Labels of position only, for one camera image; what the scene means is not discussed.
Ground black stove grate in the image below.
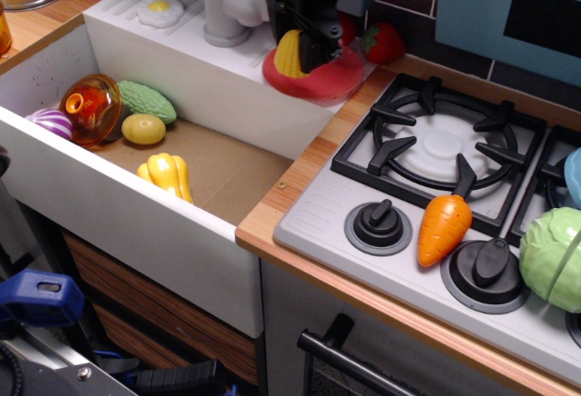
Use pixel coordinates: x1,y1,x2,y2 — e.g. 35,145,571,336
331,74,547,236
507,126,580,247

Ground red toy strawberry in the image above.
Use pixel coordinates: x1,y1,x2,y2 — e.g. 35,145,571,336
360,22,407,64

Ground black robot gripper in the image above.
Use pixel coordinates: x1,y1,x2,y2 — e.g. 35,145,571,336
266,0,343,74

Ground orange transparent plastic cup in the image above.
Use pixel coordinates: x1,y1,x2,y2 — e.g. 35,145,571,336
59,74,122,148

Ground blue clamp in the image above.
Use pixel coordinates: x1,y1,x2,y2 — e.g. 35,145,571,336
1,269,84,330

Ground purple striped toy onion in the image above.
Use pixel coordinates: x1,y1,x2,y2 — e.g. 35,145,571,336
25,108,73,141

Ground black left stove grate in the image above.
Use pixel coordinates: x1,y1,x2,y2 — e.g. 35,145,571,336
331,74,547,236

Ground orange toy carrot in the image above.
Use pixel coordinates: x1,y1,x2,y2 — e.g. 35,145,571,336
418,194,473,267

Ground black left stove knob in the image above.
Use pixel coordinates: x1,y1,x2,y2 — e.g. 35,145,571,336
344,199,413,257

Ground yellow toy corn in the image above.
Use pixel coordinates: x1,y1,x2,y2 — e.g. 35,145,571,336
273,29,308,79

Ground black stove knob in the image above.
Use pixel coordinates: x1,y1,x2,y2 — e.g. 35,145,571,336
344,199,413,257
440,238,529,314

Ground yellow toy potato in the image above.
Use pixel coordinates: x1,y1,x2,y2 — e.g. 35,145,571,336
122,114,166,145

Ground orange glass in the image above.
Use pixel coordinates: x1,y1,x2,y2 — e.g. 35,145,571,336
0,3,12,54

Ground light blue bowl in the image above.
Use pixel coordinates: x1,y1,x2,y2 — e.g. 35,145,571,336
564,148,581,208

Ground white toy faucet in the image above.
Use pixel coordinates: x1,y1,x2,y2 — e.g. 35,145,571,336
203,0,270,47

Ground red plastic plate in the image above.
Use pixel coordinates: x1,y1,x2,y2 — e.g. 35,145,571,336
262,47,364,101

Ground green toy bitter gourd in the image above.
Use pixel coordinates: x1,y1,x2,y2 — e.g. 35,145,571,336
117,80,177,125

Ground black middle stove knob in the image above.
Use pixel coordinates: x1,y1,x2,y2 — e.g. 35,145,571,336
440,238,529,314

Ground black right stove grate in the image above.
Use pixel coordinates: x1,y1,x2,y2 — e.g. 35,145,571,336
507,126,580,247

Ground toy fried egg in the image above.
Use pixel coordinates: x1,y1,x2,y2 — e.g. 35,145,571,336
136,0,184,28

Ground yellow toy bell pepper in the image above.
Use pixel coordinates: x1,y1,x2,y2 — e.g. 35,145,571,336
136,153,192,203

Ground green toy cabbage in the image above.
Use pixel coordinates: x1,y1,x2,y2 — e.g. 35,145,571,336
519,207,580,313

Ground grey toy stove top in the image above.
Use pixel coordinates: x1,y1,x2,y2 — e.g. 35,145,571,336
272,73,581,388

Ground black oven door handle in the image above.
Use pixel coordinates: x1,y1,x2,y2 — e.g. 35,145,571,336
297,313,421,395

